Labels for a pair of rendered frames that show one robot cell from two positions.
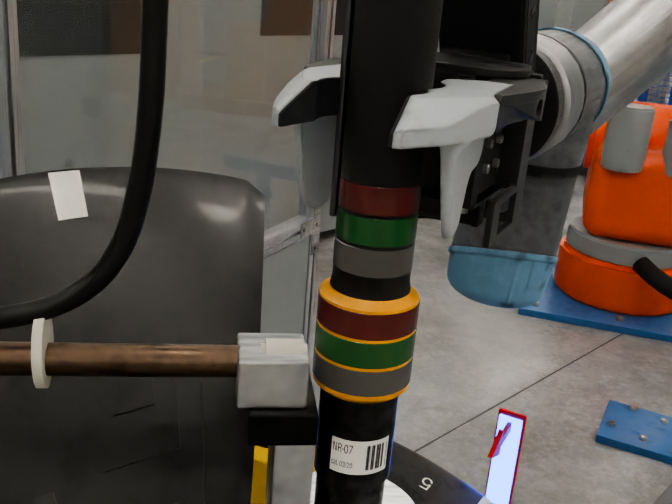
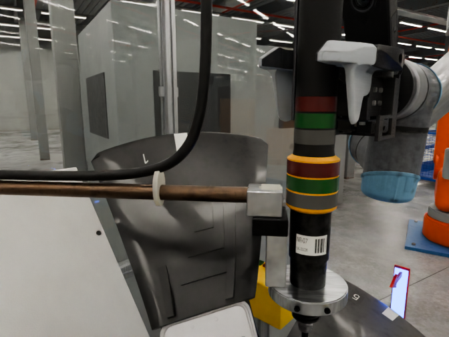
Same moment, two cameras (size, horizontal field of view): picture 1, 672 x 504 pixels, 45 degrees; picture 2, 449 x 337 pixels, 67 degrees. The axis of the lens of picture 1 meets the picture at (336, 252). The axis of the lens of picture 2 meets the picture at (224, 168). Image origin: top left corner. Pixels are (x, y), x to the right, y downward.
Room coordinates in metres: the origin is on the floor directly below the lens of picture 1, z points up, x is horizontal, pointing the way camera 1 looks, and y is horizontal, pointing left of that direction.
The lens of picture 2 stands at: (0.03, -0.02, 1.47)
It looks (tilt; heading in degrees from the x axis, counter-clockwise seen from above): 11 degrees down; 16
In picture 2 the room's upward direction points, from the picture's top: straight up
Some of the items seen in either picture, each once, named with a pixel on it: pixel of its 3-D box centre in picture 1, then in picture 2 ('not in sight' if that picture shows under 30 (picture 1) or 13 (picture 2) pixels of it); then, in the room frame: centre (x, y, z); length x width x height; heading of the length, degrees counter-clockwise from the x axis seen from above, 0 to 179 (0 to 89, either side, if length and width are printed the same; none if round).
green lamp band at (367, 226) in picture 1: (376, 221); (315, 120); (0.32, -0.02, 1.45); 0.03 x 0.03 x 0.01
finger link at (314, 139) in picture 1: (322, 142); (287, 87); (0.34, 0.01, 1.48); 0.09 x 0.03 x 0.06; 144
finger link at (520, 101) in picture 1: (488, 98); (372, 61); (0.36, -0.06, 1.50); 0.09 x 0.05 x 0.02; 164
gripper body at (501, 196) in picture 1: (466, 129); (363, 93); (0.42, -0.06, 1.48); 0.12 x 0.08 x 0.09; 154
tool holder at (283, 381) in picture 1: (332, 444); (297, 242); (0.32, -0.01, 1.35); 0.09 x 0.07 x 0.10; 99
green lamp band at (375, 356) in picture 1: (365, 333); (312, 180); (0.32, -0.02, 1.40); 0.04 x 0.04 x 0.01
